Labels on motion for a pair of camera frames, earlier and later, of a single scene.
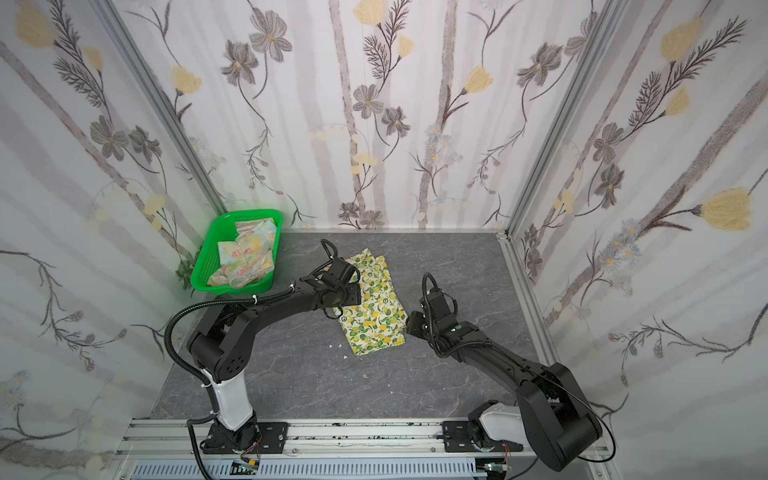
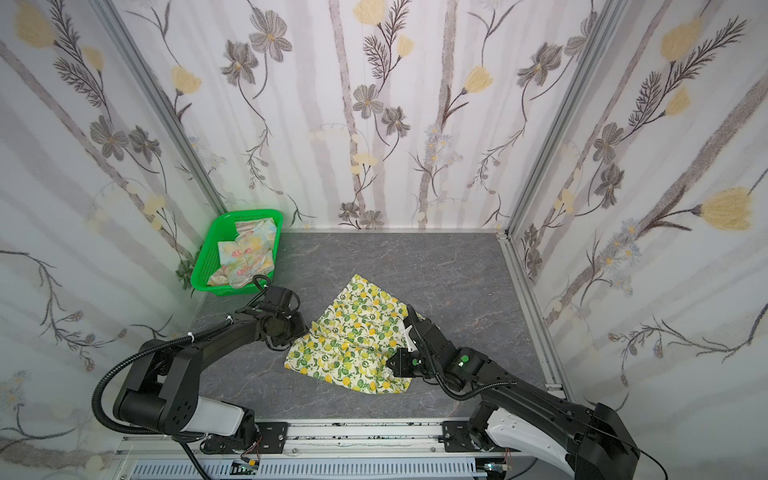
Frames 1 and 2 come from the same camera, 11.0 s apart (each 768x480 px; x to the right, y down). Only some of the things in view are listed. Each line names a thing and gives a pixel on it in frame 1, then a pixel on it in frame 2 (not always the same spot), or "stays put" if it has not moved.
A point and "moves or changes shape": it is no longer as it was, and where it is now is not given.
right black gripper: (422, 327) → (402, 363)
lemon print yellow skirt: (378, 322) moves or changes shape
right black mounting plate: (457, 437) stays put
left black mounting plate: (273, 437) stays put
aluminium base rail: (175, 439) stays put
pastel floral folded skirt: (247, 258) stays put
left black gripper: (346, 291) → (294, 327)
